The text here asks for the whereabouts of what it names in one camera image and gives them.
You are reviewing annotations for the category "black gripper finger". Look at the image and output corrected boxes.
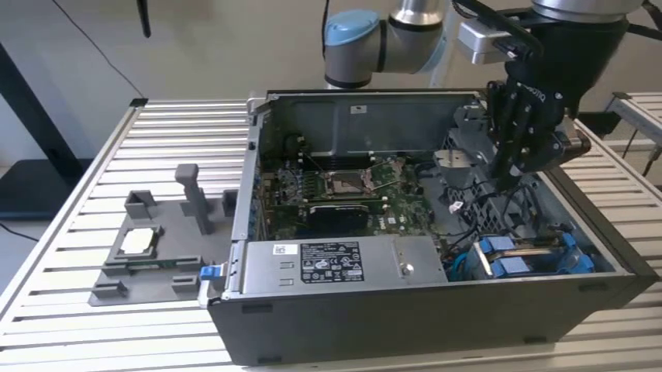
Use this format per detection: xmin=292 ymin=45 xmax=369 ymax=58
xmin=487 ymin=81 xmax=519 ymax=194
xmin=509 ymin=98 xmax=563 ymax=176

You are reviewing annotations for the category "black disk wire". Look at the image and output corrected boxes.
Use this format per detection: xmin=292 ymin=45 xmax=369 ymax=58
xmin=499 ymin=185 xmax=567 ymax=243

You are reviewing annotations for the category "grey metal disk bay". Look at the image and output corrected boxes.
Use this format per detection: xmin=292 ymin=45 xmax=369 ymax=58
xmin=431 ymin=146 xmax=600 ymax=281

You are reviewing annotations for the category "black RAM slot row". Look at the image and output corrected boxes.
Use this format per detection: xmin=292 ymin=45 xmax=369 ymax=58
xmin=302 ymin=196 xmax=389 ymax=207
xmin=302 ymin=151 xmax=377 ymax=170

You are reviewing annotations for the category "aluminium slat side table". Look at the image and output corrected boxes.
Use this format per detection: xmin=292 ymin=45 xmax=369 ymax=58
xmin=608 ymin=90 xmax=662 ymax=143

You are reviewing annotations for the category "green motherboard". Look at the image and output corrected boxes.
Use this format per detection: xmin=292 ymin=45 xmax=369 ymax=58
xmin=256 ymin=152 xmax=447 ymax=242

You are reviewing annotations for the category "CPU socket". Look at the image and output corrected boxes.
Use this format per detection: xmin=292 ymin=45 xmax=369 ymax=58
xmin=320 ymin=169 xmax=365 ymax=200

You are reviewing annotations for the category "black graphics card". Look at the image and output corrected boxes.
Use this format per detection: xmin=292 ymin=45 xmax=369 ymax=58
xmin=305 ymin=204 xmax=373 ymax=233

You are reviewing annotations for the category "black open PC case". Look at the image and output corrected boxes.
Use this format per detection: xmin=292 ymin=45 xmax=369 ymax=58
xmin=204 ymin=88 xmax=655 ymax=367

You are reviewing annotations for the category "silver power supply unit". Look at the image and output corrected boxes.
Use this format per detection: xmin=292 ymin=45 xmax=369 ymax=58
xmin=238 ymin=236 xmax=448 ymax=295

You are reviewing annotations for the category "blue case latch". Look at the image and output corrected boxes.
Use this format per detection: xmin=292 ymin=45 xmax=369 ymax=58
xmin=197 ymin=263 xmax=222 ymax=283

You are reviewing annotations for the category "green RAM stick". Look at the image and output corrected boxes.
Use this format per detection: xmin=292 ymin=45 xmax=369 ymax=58
xmin=125 ymin=260 xmax=182 ymax=271

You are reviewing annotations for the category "silver CPU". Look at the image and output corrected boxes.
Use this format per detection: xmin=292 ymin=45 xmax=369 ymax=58
xmin=118 ymin=227 xmax=158 ymax=256

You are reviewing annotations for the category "grey parts rack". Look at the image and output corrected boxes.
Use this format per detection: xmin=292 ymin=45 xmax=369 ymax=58
xmin=87 ymin=163 xmax=241 ymax=308

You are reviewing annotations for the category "black monitor stand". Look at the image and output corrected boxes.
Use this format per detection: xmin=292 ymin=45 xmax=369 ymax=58
xmin=0 ymin=40 xmax=93 ymax=222

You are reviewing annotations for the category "black camera cable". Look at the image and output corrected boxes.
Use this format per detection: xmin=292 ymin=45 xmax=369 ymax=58
xmin=451 ymin=0 xmax=544 ymax=56

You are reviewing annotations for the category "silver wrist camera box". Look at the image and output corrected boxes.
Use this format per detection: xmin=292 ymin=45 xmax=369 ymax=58
xmin=456 ymin=18 xmax=519 ymax=66

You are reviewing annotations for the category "black wire with white label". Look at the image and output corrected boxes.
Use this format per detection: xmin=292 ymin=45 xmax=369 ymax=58
xmin=436 ymin=193 xmax=499 ymax=238

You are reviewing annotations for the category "metal socket cover frame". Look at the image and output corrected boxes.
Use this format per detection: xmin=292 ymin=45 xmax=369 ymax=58
xmin=361 ymin=160 xmax=408 ymax=188

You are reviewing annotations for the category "blue data wire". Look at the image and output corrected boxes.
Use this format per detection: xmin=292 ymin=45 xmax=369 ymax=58
xmin=443 ymin=246 xmax=471 ymax=283

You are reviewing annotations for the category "thin wire locking lever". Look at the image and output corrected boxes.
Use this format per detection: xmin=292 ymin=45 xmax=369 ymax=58
xmin=298 ymin=151 xmax=333 ymax=175

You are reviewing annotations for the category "black hanging strap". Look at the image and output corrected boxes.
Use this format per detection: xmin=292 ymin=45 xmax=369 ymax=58
xmin=136 ymin=0 xmax=153 ymax=39

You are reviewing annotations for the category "thin black wall cable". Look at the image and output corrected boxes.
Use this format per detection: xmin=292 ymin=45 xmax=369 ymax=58
xmin=49 ymin=0 xmax=149 ymax=101

